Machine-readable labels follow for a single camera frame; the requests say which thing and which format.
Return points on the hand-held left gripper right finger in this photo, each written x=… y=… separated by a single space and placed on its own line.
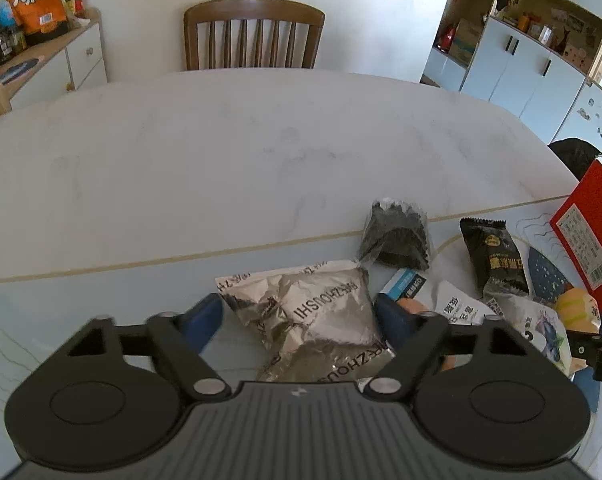
x=393 y=321

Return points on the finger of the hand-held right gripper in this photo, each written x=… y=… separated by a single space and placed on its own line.
x=581 y=344

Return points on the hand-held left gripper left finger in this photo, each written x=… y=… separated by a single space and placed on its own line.
x=204 y=317

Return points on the yellow capybara toy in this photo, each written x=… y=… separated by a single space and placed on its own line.
x=576 y=310

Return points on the small blue and white box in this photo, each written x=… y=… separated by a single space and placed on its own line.
x=403 y=282

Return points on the silver foil snack packet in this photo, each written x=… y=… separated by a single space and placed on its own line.
x=326 y=320

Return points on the clear packet of dark seaweed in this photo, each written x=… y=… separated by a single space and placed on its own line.
x=393 y=235

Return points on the black snack packet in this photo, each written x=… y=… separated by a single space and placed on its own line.
x=498 y=255

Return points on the red cardboard box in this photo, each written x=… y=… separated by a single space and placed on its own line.
x=591 y=220

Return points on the white marble desktop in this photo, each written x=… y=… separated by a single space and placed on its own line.
x=181 y=160

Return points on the blueberry print packet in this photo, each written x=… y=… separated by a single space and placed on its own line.
x=536 y=325

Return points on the white packet with black print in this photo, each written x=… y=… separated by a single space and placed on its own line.
x=458 y=305

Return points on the dark blue patterned packet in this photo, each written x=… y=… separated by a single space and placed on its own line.
x=548 y=275

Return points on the tall white cabinet unit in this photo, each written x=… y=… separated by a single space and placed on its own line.
x=531 y=70

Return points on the white sideboard with wooden top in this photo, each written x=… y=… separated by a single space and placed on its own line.
x=83 y=60

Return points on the brown cardboard carton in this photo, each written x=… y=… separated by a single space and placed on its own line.
x=465 y=42

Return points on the red ornament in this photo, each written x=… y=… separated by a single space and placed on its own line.
x=447 y=37

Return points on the wooden chair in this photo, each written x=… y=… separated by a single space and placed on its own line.
x=253 y=12

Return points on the blue mat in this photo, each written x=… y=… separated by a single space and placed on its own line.
x=16 y=69

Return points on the red and green packet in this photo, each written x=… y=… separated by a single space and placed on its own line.
x=75 y=0

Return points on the large orange snack bag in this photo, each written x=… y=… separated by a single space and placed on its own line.
x=36 y=0

